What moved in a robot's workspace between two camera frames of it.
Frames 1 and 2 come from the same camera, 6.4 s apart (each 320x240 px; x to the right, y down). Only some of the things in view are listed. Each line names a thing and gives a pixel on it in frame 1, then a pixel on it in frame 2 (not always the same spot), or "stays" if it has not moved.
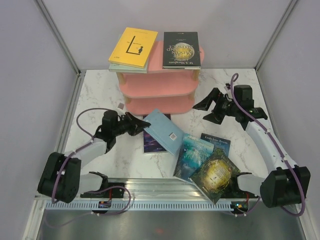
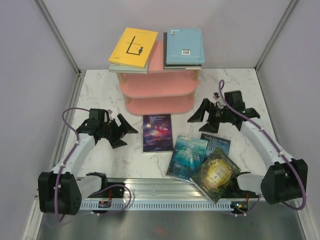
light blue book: [164, 132] → [185, 46]
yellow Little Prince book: [133, 47] stays
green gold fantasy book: [215, 175] stays
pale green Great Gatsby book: [120, 68] stays
